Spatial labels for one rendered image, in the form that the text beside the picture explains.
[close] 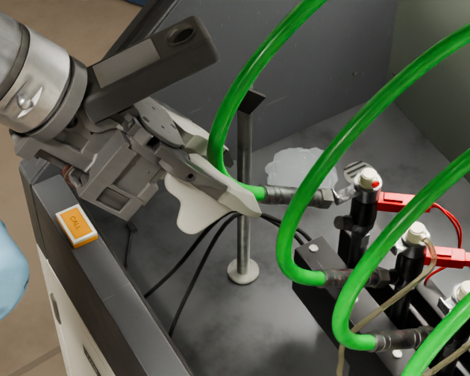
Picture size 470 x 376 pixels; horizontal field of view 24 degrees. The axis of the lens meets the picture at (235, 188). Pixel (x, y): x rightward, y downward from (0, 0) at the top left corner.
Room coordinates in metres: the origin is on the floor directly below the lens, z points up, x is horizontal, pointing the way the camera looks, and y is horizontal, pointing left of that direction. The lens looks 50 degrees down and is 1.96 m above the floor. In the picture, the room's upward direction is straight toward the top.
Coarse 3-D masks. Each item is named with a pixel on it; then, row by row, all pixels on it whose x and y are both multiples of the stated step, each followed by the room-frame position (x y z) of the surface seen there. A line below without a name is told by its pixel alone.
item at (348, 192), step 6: (348, 186) 0.70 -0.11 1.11; (354, 186) 0.70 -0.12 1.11; (336, 192) 0.69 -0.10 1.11; (342, 192) 0.69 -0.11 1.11; (348, 192) 0.69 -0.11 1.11; (354, 192) 0.69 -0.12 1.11; (360, 192) 0.69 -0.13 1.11; (342, 198) 0.69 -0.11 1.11; (348, 198) 0.69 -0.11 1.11; (336, 204) 0.68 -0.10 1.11
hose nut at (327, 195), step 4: (320, 188) 0.68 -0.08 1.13; (324, 188) 0.69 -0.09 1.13; (324, 192) 0.68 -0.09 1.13; (328, 192) 0.68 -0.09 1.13; (324, 196) 0.67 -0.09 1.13; (328, 196) 0.68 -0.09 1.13; (332, 196) 0.68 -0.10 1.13; (324, 200) 0.67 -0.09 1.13; (328, 200) 0.67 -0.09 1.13; (332, 200) 0.67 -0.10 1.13; (320, 204) 0.67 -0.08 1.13; (324, 204) 0.67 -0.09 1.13; (328, 204) 0.67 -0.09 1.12; (320, 208) 0.67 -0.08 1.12; (324, 208) 0.67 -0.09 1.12
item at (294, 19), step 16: (304, 0) 0.66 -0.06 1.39; (320, 0) 0.66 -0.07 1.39; (288, 16) 0.65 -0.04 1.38; (304, 16) 0.65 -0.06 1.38; (272, 32) 0.65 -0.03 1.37; (288, 32) 0.65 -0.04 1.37; (272, 48) 0.64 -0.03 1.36; (256, 64) 0.63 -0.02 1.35; (240, 80) 0.63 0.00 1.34; (240, 96) 0.62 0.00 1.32; (224, 112) 0.62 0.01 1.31; (224, 128) 0.62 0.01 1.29; (208, 144) 0.62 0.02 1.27; (208, 160) 0.61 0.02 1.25; (256, 192) 0.63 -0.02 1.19
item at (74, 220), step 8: (64, 216) 0.78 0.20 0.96; (72, 216) 0.78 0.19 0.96; (80, 216) 0.78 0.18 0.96; (72, 224) 0.77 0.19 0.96; (80, 224) 0.77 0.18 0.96; (64, 232) 0.77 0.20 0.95; (72, 232) 0.76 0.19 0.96; (80, 232) 0.76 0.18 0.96; (88, 232) 0.76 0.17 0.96; (88, 240) 0.75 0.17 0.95
